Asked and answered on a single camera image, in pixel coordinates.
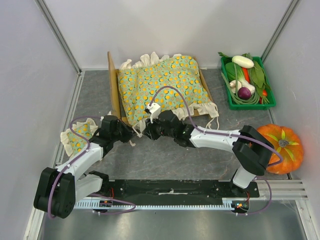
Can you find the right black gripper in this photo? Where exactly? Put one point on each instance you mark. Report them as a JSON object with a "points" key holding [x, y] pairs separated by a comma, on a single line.
{"points": [[152, 128]]}

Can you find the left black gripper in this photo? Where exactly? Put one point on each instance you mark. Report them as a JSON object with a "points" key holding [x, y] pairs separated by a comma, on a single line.
{"points": [[128, 131]]}

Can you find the small lemon print pillow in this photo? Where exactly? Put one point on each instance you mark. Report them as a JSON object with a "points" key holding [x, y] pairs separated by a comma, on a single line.
{"points": [[72, 143]]}

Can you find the large lemon print cushion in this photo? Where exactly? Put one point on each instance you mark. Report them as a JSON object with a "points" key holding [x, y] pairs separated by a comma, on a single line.
{"points": [[173, 82]]}

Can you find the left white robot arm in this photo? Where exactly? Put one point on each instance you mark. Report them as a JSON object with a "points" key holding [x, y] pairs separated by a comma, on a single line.
{"points": [[60, 188]]}

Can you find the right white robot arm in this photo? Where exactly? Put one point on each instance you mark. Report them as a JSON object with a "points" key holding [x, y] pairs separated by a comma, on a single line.
{"points": [[252, 150]]}

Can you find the white toy mushroom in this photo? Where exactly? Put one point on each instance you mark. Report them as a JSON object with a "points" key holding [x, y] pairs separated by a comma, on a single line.
{"points": [[235, 85]]}

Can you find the purple toy onion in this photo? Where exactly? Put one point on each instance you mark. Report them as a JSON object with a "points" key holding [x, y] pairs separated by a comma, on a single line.
{"points": [[244, 93]]}

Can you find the toy bok choy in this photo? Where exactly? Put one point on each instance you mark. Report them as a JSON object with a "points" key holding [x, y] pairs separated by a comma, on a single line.
{"points": [[235, 72]]}

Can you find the green plastic tray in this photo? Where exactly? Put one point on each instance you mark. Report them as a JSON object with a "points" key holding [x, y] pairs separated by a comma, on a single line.
{"points": [[250, 105]]}

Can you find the green toy long beans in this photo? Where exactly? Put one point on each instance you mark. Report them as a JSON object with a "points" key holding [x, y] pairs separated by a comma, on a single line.
{"points": [[237, 80]]}

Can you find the orange toy carrot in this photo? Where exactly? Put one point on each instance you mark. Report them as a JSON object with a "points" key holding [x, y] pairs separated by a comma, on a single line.
{"points": [[246, 75]]}

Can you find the white toy radish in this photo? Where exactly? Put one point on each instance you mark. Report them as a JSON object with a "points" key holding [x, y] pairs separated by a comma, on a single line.
{"points": [[243, 61]]}

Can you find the green toy spinach leaves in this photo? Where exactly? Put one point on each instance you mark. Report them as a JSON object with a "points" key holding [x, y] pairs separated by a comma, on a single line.
{"points": [[257, 75]]}

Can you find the orange toy pumpkin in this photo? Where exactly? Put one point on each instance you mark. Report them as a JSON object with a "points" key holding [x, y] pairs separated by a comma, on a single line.
{"points": [[288, 144]]}

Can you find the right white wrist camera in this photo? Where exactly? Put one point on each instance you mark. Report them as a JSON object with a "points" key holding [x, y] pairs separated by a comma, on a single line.
{"points": [[154, 110]]}

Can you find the wooden pet bed frame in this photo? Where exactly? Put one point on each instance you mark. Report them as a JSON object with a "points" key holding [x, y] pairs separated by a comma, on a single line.
{"points": [[116, 101]]}

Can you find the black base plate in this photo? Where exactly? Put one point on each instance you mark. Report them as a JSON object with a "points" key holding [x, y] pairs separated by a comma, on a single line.
{"points": [[176, 192]]}

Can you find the grey slotted cable duct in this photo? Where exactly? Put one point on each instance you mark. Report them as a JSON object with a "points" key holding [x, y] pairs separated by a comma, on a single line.
{"points": [[95, 203]]}

